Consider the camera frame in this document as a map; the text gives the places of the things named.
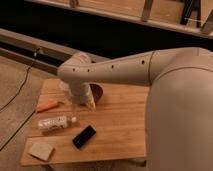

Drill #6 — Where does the black rectangular box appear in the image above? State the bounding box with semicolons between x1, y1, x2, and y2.
72;125;96;149

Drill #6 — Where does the dark brown ceramic bowl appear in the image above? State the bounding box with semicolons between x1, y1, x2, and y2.
90;84;103;102

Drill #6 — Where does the clear plastic bottle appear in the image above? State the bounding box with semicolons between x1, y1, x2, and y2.
38;116;78;132

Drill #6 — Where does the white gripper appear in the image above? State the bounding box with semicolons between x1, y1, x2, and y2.
69;83;96;111

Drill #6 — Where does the orange carrot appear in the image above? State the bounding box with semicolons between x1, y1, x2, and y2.
36;100;62;113

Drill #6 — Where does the tan sponge block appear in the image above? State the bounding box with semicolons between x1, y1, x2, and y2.
28;142;54;161

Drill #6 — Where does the black cable on floor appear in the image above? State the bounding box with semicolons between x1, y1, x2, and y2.
0;47;42;152

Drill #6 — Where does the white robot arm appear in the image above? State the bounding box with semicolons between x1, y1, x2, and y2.
57;47;213;171

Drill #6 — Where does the wooden table board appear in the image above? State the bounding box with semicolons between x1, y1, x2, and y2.
21;79;148;166

